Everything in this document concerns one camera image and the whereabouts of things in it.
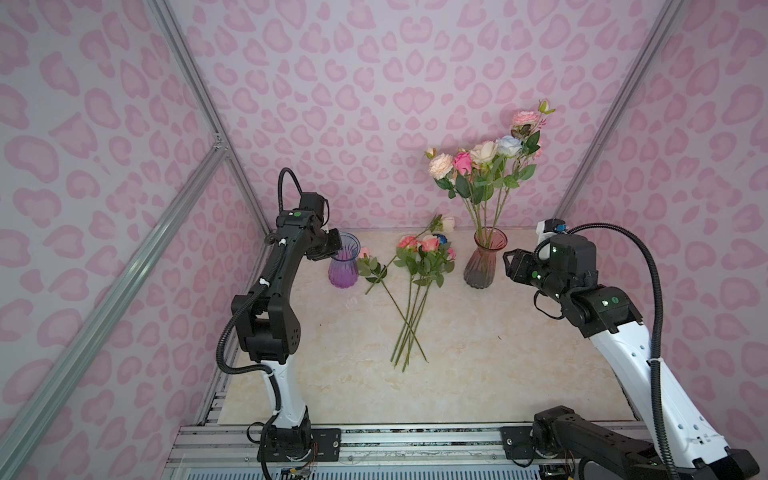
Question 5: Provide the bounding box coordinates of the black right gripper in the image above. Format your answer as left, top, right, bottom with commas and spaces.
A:
499, 247, 571, 304

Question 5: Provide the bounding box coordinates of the purple blue glass vase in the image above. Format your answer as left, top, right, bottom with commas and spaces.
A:
328, 232, 361, 289

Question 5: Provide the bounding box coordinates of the red grey glass vase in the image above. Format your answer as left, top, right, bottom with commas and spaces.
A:
463, 227, 508, 289

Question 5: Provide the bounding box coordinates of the magenta rose stem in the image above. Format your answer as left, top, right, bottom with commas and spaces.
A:
390, 233, 456, 372

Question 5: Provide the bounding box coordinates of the white blue rose stem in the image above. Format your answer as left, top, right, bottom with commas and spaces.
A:
497, 133, 540, 189

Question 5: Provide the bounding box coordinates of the cream white rose stem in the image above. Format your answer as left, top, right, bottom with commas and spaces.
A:
469, 140, 498, 169

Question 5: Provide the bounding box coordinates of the peach rose stem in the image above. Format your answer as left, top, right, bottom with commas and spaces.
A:
424, 146, 475, 241

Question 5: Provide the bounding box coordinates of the light pink rose stem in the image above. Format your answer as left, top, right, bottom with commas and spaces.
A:
510, 100, 556, 158

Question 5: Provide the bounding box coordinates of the dark pink rose stem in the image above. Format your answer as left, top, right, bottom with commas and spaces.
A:
453, 150, 485, 233

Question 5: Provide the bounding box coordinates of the coral red rose stem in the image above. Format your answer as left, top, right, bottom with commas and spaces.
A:
390, 235, 420, 370

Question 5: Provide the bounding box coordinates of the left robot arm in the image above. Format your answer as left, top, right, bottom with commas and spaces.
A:
224, 192, 341, 464

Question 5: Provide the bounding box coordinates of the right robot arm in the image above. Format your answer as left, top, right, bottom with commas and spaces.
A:
503, 232, 760, 479

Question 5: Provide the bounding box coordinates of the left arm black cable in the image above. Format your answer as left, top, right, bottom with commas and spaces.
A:
215, 166, 307, 480

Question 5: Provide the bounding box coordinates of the aluminium frame post left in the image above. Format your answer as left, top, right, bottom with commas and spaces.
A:
146, 0, 271, 235

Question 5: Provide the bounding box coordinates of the aluminium frame post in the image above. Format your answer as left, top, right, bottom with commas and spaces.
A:
146, 0, 271, 235
554, 0, 689, 219

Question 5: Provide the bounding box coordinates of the aluminium frame post right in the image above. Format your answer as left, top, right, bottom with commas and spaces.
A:
554, 0, 689, 219

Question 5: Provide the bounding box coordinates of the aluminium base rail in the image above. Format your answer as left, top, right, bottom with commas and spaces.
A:
161, 419, 691, 480

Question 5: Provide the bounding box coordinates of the aluminium diagonal frame bar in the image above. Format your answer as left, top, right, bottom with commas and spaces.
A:
1, 145, 228, 479

